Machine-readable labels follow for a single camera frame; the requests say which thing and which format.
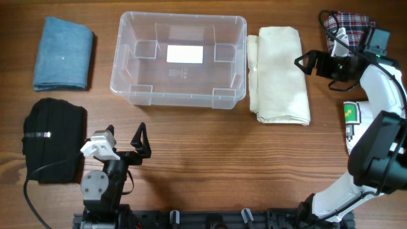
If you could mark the red plaid cloth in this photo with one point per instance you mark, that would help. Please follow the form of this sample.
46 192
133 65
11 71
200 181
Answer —
348 28

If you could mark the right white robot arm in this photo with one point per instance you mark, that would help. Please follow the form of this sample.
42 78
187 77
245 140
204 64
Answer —
377 162

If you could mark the clear plastic storage container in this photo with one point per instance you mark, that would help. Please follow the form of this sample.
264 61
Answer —
143 77

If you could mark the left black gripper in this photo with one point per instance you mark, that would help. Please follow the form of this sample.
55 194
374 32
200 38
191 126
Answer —
143 149

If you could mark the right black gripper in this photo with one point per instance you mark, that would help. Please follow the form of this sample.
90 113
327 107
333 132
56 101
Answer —
324 58

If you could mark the cream cloth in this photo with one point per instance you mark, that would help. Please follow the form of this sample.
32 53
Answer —
277 88

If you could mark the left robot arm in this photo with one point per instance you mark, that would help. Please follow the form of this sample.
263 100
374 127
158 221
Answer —
103 189

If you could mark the folded black garment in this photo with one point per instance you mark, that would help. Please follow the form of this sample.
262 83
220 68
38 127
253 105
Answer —
54 132

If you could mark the white printed t-shirt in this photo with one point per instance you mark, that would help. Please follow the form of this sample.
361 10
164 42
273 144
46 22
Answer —
358 117

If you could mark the white label in container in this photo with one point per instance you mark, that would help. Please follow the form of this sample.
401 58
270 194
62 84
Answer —
185 54

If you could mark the folded blue denim cloth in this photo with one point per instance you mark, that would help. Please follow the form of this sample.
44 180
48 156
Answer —
63 57

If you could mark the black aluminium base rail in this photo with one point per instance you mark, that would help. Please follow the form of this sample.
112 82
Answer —
270 219

